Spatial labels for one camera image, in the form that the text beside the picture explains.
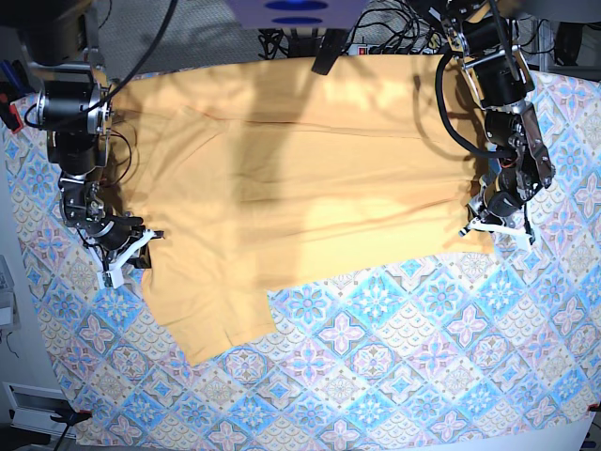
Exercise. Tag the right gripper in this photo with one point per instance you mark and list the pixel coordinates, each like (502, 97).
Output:
(115, 242)

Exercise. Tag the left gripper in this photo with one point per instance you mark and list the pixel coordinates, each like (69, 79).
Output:
(497, 212)

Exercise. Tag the yellow T-shirt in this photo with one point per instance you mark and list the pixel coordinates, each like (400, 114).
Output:
(265, 175)

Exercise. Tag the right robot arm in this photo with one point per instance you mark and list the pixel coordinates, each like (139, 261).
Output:
(74, 108)

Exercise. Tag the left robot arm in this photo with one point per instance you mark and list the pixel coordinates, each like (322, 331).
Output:
(519, 167)

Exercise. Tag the white box left edge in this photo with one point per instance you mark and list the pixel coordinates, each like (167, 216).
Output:
(10, 320)

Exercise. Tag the patterned blue tablecloth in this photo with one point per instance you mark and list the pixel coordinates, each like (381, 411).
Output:
(431, 350)

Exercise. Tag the red-black clamp left upper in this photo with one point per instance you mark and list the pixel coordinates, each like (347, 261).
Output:
(11, 90)

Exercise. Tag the red-black clamp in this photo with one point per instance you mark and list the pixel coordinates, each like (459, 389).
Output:
(11, 90)
(70, 417)

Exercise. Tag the red-black clamp left lower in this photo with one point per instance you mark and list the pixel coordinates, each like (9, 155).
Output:
(70, 417)

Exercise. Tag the white power strip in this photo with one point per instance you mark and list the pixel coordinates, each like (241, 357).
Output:
(363, 49)

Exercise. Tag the white wall trunking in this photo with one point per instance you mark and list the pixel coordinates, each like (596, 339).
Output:
(34, 406)

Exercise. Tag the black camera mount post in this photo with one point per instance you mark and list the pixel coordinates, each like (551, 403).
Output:
(332, 45)

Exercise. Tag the purple robot base plate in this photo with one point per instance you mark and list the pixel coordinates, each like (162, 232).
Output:
(263, 14)

